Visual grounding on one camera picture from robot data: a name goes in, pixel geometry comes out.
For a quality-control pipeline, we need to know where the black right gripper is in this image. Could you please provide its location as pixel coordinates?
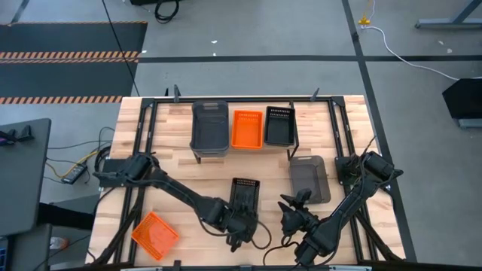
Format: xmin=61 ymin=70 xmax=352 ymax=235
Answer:
xmin=277 ymin=194 xmax=323 ymax=238

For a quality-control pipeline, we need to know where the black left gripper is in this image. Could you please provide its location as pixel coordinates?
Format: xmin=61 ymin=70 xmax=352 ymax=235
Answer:
xmin=222 ymin=193 xmax=261 ymax=244

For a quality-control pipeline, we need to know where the black perforated plastic basket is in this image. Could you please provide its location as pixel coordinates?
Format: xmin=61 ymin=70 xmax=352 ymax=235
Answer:
xmin=228 ymin=177 xmax=261 ymax=218
xmin=264 ymin=105 xmax=296 ymax=148

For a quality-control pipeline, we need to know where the translucent grey plastic bin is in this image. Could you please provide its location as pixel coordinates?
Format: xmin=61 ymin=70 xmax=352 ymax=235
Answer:
xmin=190 ymin=99 xmax=230 ymax=158
xmin=288 ymin=154 xmax=332 ymax=206

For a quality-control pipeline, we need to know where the orange perforated plastic basket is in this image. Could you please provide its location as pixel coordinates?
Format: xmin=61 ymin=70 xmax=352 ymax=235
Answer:
xmin=230 ymin=109 xmax=264 ymax=151
xmin=130 ymin=211 xmax=180 ymax=262

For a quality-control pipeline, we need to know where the black power adapter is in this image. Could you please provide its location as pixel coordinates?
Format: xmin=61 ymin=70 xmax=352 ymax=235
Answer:
xmin=60 ymin=163 xmax=89 ymax=185

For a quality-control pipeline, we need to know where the black storage box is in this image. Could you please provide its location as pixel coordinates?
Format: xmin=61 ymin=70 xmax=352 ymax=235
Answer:
xmin=36 ymin=193 xmax=101 ymax=231

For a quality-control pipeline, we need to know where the clear water bottle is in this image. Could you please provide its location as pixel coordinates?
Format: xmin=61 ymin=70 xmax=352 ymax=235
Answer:
xmin=47 ymin=235 xmax=72 ymax=252

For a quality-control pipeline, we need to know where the black equipment case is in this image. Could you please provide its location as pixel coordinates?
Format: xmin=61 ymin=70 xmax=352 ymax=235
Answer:
xmin=441 ymin=77 xmax=482 ymax=130

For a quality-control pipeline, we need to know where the black hazard-striped floor mat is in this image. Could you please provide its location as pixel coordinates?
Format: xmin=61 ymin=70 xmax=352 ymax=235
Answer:
xmin=0 ymin=21 xmax=148 ymax=105

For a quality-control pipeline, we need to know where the dark grey desk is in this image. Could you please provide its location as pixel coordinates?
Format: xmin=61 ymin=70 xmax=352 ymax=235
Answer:
xmin=0 ymin=117 xmax=53 ymax=237

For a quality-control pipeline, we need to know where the black desk clamp device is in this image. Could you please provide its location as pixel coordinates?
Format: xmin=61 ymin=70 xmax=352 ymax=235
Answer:
xmin=0 ymin=124 xmax=35 ymax=147

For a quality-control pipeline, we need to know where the grey metal table leg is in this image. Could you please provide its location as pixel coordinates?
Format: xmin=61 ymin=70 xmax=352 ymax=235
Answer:
xmin=414 ymin=0 xmax=482 ymax=31

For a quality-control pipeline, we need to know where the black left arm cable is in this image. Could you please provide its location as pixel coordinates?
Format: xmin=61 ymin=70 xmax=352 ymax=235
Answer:
xmin=197 ymin=219 xmax=273 ymax=251

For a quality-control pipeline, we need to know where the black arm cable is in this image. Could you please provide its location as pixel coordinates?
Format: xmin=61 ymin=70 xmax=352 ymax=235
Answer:
xmin=197 ymin=219 xmax=273 ymax=251
xmin=262 ymin=240 xmax=302 ymax=266

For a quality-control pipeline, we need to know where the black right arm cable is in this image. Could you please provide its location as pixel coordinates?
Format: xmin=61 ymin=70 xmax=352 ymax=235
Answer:
xmin=262 ymin=240 xmax=302 ymax=266

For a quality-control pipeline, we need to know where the black aluminium rig frame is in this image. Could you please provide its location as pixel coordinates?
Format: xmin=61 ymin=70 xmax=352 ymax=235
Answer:
xmin=85 ymin=85 xmax=418 ymax=271

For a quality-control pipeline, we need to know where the yellow cable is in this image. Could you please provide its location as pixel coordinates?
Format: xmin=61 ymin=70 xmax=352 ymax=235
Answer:
xmin=44 ymin=149 xmax=101 ymax=178

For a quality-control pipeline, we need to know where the white cable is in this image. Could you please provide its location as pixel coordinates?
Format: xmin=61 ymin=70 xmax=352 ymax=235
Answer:
xmin=361 ymin=24 xmax=461 ymax=82

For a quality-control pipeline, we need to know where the yellow hanging cord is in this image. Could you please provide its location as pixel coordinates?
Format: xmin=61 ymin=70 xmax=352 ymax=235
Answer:
xmin=356 ymin=0 xmax=377 ymax=27

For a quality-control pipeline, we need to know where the thin black hanging cable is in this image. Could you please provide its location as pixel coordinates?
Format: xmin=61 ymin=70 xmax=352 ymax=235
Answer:
xmin=100 ymin=0 xmax=141 ymax=98

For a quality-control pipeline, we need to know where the coiled black cable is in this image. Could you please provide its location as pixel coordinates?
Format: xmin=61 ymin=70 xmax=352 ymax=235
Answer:
xmin=152 ymin=0 xmax=180 ymax=24

